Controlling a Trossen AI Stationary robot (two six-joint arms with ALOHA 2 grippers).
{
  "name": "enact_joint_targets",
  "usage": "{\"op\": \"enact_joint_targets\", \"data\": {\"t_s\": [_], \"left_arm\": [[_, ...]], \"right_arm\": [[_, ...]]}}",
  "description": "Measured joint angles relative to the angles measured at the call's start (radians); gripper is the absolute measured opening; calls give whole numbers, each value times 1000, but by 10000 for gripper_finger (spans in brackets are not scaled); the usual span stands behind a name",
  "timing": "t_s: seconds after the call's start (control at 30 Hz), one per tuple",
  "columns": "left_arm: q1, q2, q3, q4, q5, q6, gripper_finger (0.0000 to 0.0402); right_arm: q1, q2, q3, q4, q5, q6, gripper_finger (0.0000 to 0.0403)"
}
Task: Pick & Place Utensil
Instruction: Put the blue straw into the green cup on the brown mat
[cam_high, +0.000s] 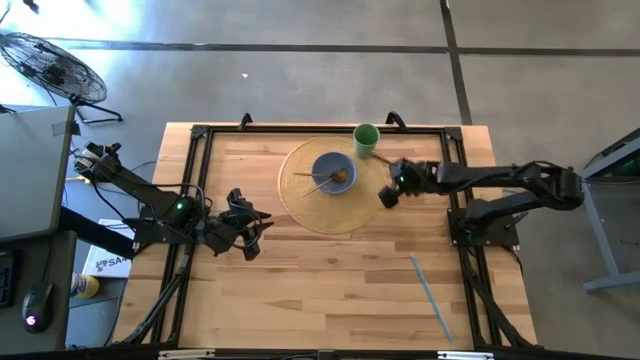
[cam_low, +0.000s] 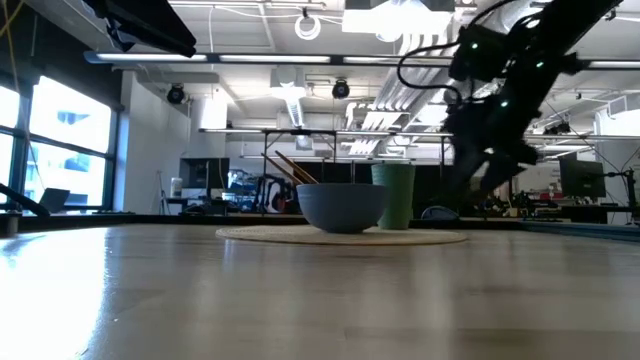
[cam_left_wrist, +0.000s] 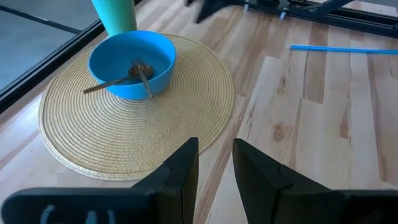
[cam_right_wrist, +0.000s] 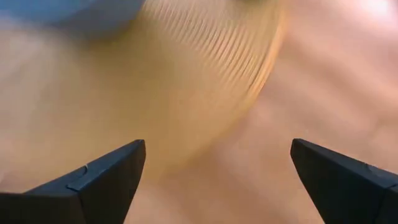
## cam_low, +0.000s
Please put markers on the black computer monitor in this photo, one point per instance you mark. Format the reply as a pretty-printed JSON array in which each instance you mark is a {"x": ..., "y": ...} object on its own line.
[
  {"x": 205, "y": 172},
  {"x": 582, "y": 177}
]

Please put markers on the wooden utensil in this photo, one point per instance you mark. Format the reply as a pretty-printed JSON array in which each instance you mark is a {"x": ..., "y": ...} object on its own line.
[{"x": 280, "y": 170}]

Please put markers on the wooden stick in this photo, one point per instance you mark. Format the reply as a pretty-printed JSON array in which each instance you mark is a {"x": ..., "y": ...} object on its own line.
[{"x": 295, "y": 166}]

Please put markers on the round woven straw placemat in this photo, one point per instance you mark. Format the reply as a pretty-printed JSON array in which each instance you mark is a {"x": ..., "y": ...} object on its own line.
[{"x": 260, "y": 235}]

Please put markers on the blue-grey bowl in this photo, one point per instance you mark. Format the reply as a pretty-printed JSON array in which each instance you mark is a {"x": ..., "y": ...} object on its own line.
[{"x": 340, "y": 207}]

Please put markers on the overhead LED light bar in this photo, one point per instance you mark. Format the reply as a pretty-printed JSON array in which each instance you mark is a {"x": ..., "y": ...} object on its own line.
[{"x": 275, "y": 58}]

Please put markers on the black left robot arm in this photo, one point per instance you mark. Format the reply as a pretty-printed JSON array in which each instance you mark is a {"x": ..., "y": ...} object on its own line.
[{"x": 145, "y": 25}]

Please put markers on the open laptop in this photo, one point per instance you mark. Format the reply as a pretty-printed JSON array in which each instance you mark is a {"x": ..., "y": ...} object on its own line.
[{"x": 54, "y": 199}]

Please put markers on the round black ceiling device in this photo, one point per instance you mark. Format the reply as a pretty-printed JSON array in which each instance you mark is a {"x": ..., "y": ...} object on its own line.
[
  {"x": 340, "y": 89},
  {"x": 175, "y": 94}
]

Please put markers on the large window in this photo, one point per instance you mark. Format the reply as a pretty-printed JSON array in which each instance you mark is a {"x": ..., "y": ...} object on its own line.
[{"x": 70, "y": 115}]

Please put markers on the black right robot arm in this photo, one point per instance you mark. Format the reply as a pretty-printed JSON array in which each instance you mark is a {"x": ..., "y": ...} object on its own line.
[{"x": 550, "y": 45}]

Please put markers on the black aluminium table frame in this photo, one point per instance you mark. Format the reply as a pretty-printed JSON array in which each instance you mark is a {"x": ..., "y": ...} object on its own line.
[{"x": 150, "y": 220}]

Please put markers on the red and black machine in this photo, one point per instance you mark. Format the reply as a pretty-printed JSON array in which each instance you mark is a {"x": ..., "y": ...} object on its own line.
[{"x": 275, "y": 195}]

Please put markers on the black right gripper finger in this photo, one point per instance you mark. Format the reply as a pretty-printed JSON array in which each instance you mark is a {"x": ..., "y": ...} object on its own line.
[
  {"x": 467, "y": 175},
  {"x": 500, "y": 175}
]

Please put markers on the teal plastic cup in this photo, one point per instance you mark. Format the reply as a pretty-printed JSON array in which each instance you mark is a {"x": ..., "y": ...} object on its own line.
[{"x": 397, "y": 195}]

